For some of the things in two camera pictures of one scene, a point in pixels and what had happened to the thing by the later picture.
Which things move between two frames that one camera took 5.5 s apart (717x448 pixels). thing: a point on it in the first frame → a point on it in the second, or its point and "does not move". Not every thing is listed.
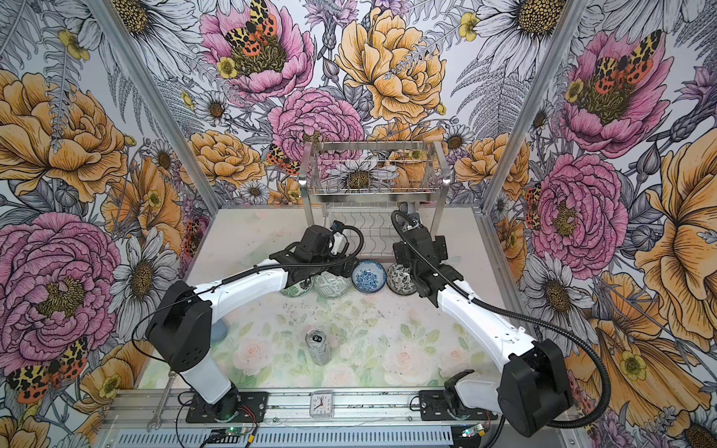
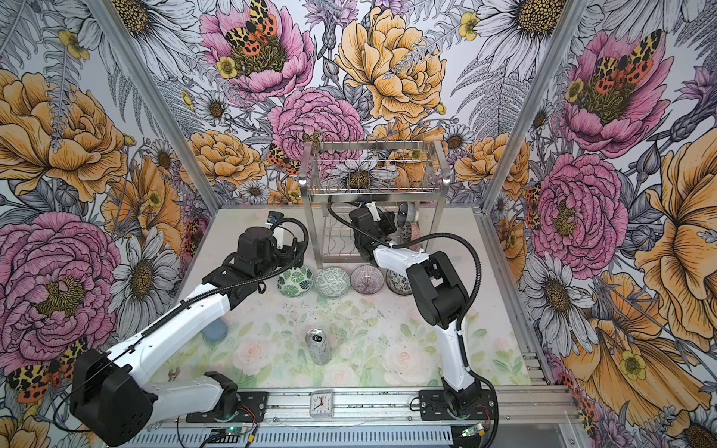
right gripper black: [400, 253] → [388, 217]
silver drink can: [318, 346] does not move
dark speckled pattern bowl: [399, 280] does not move
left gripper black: [346, 272] → [288, 251]
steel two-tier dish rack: [366, 184] does not move
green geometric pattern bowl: [330, 285] does not move
